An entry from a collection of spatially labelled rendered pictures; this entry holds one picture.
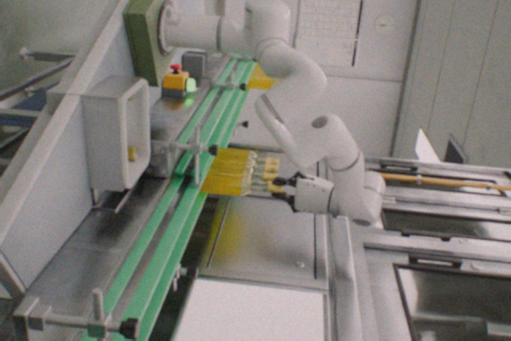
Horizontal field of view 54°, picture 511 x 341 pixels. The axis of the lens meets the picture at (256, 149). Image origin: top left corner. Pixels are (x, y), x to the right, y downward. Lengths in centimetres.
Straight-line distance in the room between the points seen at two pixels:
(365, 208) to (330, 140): 22
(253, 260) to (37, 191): 61
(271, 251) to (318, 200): 19
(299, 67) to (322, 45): 615
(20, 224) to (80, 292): 16
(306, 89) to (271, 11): 23
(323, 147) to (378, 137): 664
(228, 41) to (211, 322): 71
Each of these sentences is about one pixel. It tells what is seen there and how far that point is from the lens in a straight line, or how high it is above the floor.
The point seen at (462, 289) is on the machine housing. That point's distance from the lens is 148.
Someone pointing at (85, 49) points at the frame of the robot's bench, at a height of 67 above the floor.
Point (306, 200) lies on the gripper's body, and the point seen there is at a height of 125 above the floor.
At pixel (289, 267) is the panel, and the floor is 122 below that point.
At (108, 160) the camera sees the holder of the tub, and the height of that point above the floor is 80.
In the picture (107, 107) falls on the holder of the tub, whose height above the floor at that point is 80.
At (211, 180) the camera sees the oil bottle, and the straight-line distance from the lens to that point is 142.
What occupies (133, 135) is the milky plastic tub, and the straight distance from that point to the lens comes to 127.
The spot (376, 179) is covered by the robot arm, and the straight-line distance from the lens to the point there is 131.
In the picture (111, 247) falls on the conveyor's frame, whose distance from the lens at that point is 108.
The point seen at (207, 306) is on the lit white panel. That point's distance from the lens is 120.
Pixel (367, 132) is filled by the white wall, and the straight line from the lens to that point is 768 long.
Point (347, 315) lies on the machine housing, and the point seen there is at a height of 136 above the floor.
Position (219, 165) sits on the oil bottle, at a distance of 148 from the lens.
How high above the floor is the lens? 120
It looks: 4 degrees down
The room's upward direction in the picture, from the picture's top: 95 degrees clockwise
